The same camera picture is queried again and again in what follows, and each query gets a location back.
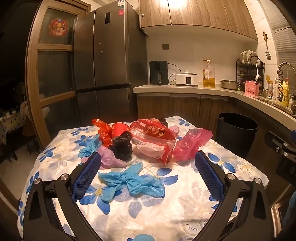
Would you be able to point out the brown wall switch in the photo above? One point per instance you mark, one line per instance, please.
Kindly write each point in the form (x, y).
(165, 46)

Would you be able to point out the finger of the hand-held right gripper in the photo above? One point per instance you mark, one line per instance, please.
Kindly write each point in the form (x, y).
(275, 142)

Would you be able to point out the blue floral white tablecloth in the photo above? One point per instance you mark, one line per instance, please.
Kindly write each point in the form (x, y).
(185, 208)

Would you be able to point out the hanging metal slotted spatula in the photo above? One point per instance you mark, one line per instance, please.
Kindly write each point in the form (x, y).
(267, 55)

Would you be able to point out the silver drink can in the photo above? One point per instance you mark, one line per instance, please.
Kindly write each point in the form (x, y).
(269, 93)

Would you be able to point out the red crinkled plastic bag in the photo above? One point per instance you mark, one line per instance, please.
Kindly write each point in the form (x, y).
(104, 135)

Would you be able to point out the cooking oil bottle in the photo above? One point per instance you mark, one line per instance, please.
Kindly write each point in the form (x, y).
(209, 80)

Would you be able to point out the white detergent bottle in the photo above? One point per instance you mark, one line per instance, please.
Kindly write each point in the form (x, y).
(275, 92)

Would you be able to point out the steel kitchen faucet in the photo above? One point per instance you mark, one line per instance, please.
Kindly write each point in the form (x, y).
(285, 64)

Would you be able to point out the dark steel refrigerator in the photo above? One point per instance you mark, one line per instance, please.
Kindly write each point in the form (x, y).
(111, 58)

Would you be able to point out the white rice cooker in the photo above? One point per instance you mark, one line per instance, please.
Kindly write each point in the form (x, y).
(187, 80)

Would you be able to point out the white kitchen countertop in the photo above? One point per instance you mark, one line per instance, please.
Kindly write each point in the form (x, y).
(185, 89)

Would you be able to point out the red paper cup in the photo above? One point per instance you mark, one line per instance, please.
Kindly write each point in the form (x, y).
(119, 131)

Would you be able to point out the person's left hand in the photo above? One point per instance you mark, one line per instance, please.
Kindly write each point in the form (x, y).
(138, 238)

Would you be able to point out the black trash bin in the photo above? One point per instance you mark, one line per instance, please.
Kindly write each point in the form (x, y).
(231, 141)

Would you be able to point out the small blue plastic bag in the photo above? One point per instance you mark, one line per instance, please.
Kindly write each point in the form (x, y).
(89, 147)

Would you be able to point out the wooden lower cabinets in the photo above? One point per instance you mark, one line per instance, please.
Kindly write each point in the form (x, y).
(173, 106)

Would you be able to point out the white plate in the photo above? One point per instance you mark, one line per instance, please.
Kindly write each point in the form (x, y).
(242, 56)
(246, 55)
(253, 56)

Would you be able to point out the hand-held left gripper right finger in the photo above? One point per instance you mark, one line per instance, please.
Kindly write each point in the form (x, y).
(209, 176)

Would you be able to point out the window blinds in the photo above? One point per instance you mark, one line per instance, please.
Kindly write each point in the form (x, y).
(286, 46)

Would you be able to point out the black dish rack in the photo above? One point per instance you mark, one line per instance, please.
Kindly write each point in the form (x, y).
(247, 69)

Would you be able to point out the wooden upper cabinets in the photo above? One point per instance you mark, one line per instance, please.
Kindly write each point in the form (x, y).
(196, 14)

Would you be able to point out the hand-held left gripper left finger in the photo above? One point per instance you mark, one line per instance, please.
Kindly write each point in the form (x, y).
(86, 176)

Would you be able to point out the pink utensil basket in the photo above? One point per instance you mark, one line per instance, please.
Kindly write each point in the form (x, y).
(252, 89)

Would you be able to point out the red flower door decal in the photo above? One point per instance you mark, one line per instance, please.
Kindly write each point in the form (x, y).
(58, 27)

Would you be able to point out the wooden glass panel door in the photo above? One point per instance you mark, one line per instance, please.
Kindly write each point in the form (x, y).
(32, 69)

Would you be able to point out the wooden cabinets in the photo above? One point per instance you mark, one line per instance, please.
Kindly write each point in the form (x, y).
(196, 14)
(173, 106)

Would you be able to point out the polka dot dining table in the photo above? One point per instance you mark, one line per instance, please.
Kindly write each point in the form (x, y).
(11, 122)

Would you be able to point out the pink translucent plastic bag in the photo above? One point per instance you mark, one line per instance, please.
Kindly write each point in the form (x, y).
(189, 146)

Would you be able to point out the large blue plastic bag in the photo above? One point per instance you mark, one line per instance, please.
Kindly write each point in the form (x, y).
(129, 180)

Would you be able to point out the black air fryer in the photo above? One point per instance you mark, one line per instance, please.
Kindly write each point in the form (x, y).
(158, 71)

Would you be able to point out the red and white snack bag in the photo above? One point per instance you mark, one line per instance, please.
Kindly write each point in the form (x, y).
(150, 136)

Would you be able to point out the steel mixing bowl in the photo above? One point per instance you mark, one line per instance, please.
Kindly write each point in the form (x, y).
(229, 84)

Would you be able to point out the yellow detergent bottle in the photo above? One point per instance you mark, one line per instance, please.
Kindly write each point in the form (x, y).
(285, 92)

